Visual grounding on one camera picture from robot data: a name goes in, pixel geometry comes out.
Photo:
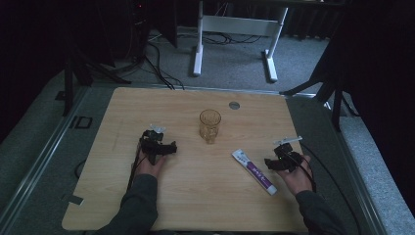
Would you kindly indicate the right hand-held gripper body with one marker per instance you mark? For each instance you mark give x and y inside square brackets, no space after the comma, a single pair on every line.
[286,156]

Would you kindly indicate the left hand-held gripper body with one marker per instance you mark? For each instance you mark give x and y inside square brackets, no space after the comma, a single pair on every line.
[150,143]

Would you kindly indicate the white purple toothpaste tube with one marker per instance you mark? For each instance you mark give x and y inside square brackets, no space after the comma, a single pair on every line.
[254,171]

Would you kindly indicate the clear glass cup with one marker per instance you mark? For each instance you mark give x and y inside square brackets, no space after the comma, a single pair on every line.
[210,125]

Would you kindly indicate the person's left hand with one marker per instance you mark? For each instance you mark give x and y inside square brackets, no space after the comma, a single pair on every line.
[147,168]

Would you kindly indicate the person's right hand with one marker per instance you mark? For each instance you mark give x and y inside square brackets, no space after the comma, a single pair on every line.
[300,181]

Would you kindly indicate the grey round table grommet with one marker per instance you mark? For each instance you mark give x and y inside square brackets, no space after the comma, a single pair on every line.
[234,105]

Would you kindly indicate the black metal stand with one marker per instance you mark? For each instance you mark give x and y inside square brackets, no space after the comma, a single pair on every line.
[70,81]
[336,101]

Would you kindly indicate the grey tape piece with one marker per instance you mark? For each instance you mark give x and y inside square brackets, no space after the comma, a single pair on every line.
[74,199]

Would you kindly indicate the black computer tower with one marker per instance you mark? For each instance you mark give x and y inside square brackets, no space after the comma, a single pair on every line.
[138,29]

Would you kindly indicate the metal floor rail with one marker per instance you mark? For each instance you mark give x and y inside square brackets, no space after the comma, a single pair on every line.
[355,169]
[39,160]

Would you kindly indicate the white metal desk frame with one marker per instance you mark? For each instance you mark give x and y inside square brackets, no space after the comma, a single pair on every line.
[239,25]

